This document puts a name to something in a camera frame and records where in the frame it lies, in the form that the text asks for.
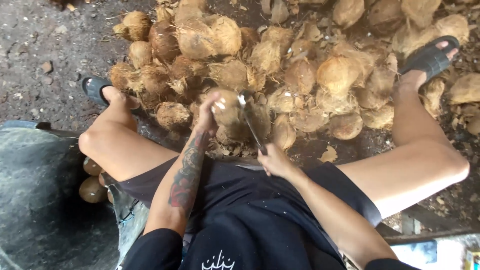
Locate black rubber slipper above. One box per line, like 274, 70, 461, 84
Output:
81, 76, 113, 107
397, 35, 460, 80

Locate dark navy shorts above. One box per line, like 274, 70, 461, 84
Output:
118, 155, 382, 270

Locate pile of brown fibrous coconuts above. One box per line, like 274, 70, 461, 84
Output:
109, 0, 480, 151

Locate dark wooden bench plank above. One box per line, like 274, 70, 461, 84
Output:
375, 204, 480, 245

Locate blue and white sheet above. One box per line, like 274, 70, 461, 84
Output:
388, 234, 480, 270

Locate black left rubber slipper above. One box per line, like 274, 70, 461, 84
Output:
81, 76, 113, 107

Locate person's leg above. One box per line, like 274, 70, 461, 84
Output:
78, 86, 181, 183
337, 40, 470, 220

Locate large grey metal tub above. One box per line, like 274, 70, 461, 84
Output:
0, 120, 151, 270

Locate person's right hand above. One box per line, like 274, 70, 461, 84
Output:
257, 143, 297, 178

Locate person's left hand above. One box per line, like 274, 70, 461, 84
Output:
193, 92, 223, 138

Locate person's right leg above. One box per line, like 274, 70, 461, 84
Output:
337, 40, 470, 220

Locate black right rubber slipper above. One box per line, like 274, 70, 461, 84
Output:
397, 35, 460, 80

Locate person's left leg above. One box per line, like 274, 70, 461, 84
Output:
78, 86, 181, 183

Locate black shirt with white print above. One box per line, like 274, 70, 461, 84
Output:
121, 214, 421, 270

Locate loose coconut shell chip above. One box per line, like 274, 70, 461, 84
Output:
319, 145, 338, 163

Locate brown husked coconut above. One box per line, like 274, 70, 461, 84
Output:
210, 89, 271, 142

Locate steel machete knife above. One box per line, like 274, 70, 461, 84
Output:
238, 94, 268, 156

